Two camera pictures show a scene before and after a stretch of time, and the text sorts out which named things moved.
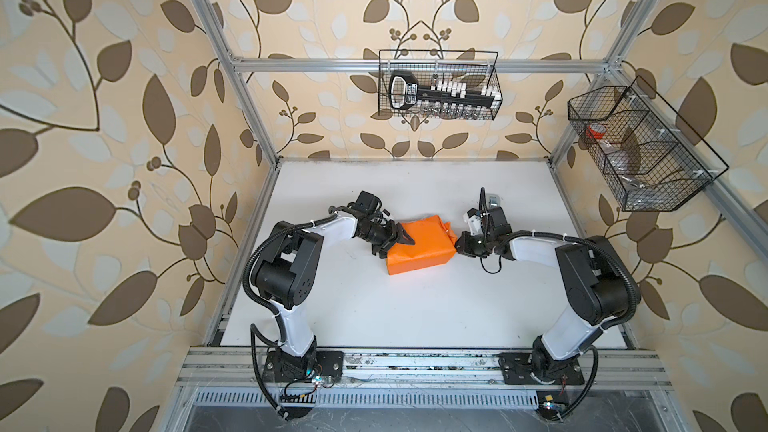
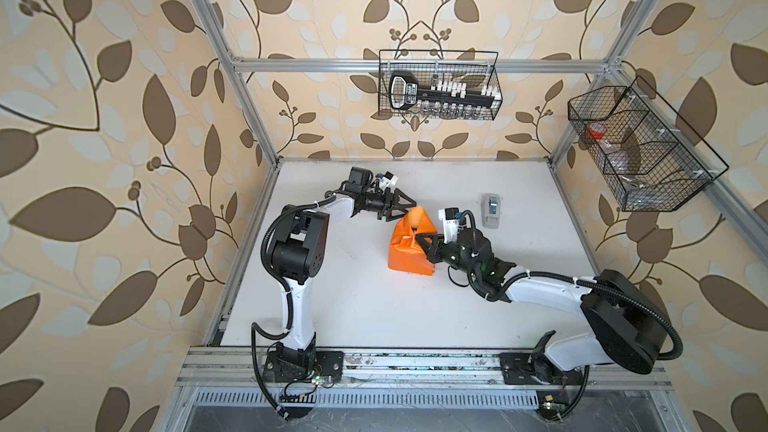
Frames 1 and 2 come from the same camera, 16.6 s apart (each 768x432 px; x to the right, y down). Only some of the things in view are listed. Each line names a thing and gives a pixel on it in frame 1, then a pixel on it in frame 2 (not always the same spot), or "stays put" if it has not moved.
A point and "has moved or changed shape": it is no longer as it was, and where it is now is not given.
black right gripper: x=463 y=247 → x=434 y=248
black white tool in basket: x=405 y=94 stays put
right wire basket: x=650 y=159 stays put
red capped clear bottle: x=615 y=153 stays put
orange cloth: x=434 y=244 has moved or changed shape
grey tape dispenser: x=492 y=200 stays put
